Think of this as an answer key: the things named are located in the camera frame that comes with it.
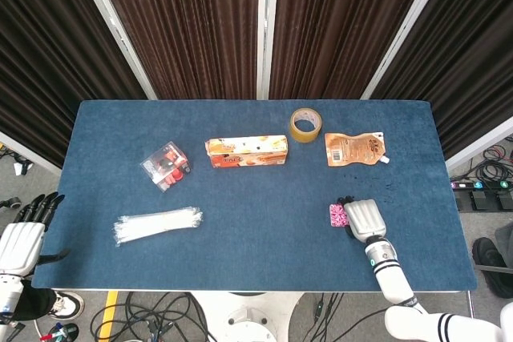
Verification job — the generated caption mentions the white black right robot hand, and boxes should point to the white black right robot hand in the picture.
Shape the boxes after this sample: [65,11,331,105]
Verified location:
[335,195,388,244]

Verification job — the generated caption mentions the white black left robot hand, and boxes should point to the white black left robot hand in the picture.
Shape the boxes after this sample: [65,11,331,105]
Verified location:
[0,193,71,278]

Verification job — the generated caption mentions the red white patterned packet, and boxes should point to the red white patterned packet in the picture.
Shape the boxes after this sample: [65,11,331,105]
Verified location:
[329,203,350,229]

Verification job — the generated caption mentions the black trouser leg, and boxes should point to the black trouser leg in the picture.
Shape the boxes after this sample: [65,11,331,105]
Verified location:
[14,286,58,322]

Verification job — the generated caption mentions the orange spout pouch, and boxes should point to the orange spout pouch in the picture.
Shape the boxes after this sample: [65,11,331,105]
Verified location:
[324,131,391,167]

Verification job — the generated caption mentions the white black sneaker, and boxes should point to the white black sneaker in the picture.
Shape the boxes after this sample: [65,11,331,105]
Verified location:
[50,292,86,321]

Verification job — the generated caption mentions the yellow packing tape roll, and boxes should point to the yellow packing tape roll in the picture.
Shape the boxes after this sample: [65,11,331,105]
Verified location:
[289,107,323,144]

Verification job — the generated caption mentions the yellow floor tape strip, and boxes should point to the yellow floor tape strip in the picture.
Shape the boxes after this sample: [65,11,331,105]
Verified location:
[98,292,120,342]

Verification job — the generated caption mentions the black shoe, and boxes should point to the black shoe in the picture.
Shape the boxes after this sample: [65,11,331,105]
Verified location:
[471,236,513,300]

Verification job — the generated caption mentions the orange egg roll box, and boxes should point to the orange egg roll box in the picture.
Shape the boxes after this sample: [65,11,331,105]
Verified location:
[204,135,290,169]

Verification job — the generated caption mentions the white plastic straw bundle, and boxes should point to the white plastic straw bundle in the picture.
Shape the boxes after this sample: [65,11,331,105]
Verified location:
[113,206,204,247]

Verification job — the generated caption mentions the grey trouser leg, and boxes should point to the grey trouser leg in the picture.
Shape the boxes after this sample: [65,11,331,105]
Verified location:
[495,221,513,265]

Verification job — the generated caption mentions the clear coffee capsule box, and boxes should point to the clear coffee capsule box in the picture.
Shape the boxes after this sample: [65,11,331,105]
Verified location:
[139,141,192,193]

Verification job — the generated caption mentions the brown pleated curtain panel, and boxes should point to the brown pleated curtain panel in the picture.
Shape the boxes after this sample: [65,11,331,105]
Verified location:
[0,0,147,169]
[368,0,513,159]
[269,0,436,101]
[91,0,260,101]

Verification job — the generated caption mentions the white partition rail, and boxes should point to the white partition rail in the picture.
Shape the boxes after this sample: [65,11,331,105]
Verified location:
[444,116,513,171]
[0,131,64,178]

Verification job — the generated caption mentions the black cable with inline switch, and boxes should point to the black cable with inline switch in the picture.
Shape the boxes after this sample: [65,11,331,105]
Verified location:
[302,292,362,342]

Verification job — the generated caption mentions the coiled black cables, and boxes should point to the coiled black cables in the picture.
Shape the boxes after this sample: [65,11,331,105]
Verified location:
[476,144,513,183]

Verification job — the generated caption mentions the white table pedestal base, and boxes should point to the white table pedestal base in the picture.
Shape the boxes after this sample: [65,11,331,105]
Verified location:
[188,292,305,342]

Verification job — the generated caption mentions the black cable tangle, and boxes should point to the black cable tangle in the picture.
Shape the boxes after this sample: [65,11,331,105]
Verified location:
[90,292,212,342]

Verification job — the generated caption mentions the white partition post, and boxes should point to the white partition post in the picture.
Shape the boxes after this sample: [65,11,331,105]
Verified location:
[359,0,457,101]
[71,0,158,101]
[256,0,281,101]

